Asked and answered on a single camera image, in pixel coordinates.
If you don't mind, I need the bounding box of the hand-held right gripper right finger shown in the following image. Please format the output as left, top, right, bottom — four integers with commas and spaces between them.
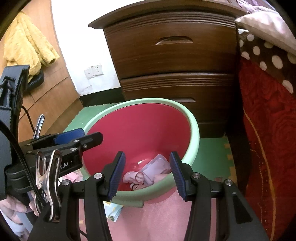
169, 151, 270, 241

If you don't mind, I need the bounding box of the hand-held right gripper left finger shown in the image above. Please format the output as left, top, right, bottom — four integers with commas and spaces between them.
29, 151, 126, 241

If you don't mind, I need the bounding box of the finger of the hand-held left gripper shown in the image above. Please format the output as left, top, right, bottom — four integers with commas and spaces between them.
34, 132, 104, 155
31, 128, 85, 149

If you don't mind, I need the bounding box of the clear tissue packet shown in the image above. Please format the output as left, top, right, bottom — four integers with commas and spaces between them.
148, 155, 173, 174

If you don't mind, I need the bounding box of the teal wet wipes pack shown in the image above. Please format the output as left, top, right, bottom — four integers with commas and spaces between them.
103, 200, 124, 223

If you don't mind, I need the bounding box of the pink wet wipes pack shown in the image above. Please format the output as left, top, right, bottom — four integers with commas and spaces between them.
61, 170, 84, 183

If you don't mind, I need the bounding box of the red bin with green rim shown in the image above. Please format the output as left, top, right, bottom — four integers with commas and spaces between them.
80, 97, 200, 208

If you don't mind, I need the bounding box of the person's left hand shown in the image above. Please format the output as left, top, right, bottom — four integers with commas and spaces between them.
0, 196, 41, 234

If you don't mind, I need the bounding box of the metal spring clip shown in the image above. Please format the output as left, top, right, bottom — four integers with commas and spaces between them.
32, 114, 45, 139
35, 149, 63, 223

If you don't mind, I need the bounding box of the black rounded object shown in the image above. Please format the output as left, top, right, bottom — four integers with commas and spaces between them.
28, 70, 45, 94

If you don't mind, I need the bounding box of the light wooden wardrobe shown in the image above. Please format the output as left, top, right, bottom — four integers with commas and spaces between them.
14, 0, 84, 144

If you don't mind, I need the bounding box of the pink foam mat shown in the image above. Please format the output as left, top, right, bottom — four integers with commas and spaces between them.
59, 171, 222, 241

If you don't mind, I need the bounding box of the yellow fuzzy garment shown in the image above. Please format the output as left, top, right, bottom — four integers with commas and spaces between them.
3, 11, 60, 76

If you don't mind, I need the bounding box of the dark wooden drawer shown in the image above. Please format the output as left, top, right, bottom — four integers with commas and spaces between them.
120, 72, 237, 123
104, 11, 238, 79

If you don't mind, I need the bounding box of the red blanket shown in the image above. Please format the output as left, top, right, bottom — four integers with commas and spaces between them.
238, 58, 296, 241

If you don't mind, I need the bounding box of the dark wooden nightstand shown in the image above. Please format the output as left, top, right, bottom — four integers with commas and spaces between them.
88, 0, 249, 139

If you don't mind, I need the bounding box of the brown polka-dot cloth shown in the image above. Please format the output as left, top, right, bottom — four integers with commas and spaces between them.
238, 32, 296, 94

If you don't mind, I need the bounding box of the pale pink pillow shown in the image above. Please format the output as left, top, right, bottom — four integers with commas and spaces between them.
234, 10, 296, 55

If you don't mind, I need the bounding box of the purple floral cloth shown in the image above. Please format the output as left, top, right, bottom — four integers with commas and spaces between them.
240, 0, 275, 14

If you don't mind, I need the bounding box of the thick black cable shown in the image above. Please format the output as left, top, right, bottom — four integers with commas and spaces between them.
0, 119, 47, 207

